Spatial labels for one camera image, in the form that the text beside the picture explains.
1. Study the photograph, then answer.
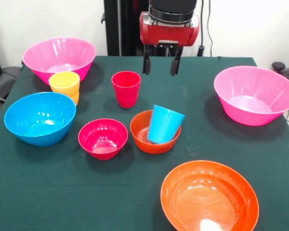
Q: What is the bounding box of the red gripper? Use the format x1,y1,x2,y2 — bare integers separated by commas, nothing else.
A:
139,12,200,77

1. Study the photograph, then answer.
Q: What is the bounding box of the blue plastic cup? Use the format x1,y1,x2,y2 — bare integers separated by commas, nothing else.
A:
147,104,185,144

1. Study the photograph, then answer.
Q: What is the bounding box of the small orange plastic bowl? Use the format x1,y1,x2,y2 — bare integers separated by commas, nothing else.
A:
130,110,182,154

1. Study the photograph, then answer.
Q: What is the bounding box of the small red plastic bowl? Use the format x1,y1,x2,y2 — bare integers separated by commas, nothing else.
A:
78,118,129,161

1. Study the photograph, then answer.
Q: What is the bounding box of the large pink plastic bowl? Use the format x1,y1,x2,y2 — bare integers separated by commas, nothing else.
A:
213,66,289,127
22,37,97,85

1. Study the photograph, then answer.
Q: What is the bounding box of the large orange plastic bowl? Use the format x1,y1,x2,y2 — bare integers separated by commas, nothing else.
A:
160,160,260,231

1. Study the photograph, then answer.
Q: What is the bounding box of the red plastic cup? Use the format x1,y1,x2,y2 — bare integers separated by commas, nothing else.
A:
111,71,142,108

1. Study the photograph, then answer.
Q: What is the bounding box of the yellow plastic cup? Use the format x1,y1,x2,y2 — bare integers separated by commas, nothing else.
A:
49,71,80,106

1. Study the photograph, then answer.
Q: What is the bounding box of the blue plastic bowl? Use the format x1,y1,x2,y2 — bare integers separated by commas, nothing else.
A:
3,92,77,147

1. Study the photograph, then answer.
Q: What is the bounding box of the dark green tablecloth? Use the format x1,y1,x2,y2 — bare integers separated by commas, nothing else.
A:
0,56,289,231

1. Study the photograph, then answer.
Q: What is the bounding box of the black wall cable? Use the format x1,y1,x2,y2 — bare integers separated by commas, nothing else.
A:
197,0,213,57

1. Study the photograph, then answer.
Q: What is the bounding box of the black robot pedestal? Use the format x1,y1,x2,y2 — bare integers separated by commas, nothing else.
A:
101,0,185,57

